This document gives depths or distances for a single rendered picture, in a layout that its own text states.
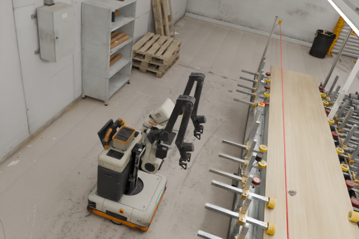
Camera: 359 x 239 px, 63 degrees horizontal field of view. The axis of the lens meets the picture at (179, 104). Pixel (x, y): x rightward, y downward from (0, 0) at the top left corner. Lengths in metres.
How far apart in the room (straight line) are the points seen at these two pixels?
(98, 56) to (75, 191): 2.01
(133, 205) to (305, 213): 1.56
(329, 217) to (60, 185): 2.70
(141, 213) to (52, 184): 1.16
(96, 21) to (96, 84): 1.00
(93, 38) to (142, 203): 2.49
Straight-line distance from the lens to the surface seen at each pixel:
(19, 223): 3.42
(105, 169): 2.84
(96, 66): 4.66
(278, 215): 2.56
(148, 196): 3.18
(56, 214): 3.42
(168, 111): 2.45
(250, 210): 2.88
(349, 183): 3.26
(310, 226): 2.63
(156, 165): 2.78
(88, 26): 4.49
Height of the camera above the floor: 2.69
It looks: 31 degrees down
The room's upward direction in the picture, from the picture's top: 11 degrees clockwise
